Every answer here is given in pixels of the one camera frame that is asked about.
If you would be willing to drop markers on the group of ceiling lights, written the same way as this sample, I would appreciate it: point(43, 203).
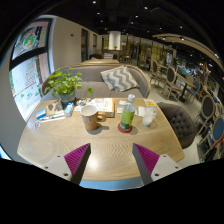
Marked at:
point(94, 2)

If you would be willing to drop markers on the green potted plant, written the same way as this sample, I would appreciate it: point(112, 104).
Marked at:
point(63, 83)

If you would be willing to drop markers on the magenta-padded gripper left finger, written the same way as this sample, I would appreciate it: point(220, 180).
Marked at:
point(77, 160)

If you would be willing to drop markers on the grey white zigzag pillow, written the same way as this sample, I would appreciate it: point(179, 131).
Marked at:
point(119, 78)

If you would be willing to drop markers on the white paper napkin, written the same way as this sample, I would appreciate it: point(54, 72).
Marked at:
point(140, 111)

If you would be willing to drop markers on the small blue white booklet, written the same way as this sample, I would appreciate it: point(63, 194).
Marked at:
point(122, 103)

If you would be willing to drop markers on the dark grey tufted armchair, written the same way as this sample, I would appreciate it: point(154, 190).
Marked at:
point(178, 123)

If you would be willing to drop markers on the clear plastic cup with straw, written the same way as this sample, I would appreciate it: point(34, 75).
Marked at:
point(148, 118)

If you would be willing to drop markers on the small blue card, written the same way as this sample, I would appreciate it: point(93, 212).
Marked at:
point(41, 114)

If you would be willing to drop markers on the white printed book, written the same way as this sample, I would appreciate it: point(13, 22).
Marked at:
point(105, 105)

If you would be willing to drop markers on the yellow square card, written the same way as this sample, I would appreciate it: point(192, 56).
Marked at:
point(149, 102)

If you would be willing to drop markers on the flat round red coaster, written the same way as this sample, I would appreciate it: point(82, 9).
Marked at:
point(120, 129)

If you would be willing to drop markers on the grey curved sofa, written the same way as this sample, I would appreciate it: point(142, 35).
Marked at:
point(96, 90)

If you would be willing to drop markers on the wooden card stand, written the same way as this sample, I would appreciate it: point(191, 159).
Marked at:
point(54, 108)

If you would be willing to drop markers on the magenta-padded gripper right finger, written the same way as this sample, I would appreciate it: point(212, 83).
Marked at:
point(146, 160)

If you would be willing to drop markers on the clear green-labelled drink bottle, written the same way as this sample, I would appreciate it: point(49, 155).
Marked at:
point(126, 118)

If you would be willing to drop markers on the blue white tissue box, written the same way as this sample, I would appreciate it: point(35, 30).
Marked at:
point(69, 110)

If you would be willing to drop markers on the colourful window poster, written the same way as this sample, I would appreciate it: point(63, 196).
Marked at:
point(30, 40)

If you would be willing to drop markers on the brown paper-look mug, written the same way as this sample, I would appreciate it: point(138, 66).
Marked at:
point(89, 120)

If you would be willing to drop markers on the group of dining chairs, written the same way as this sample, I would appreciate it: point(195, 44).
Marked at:
point(171, 78)

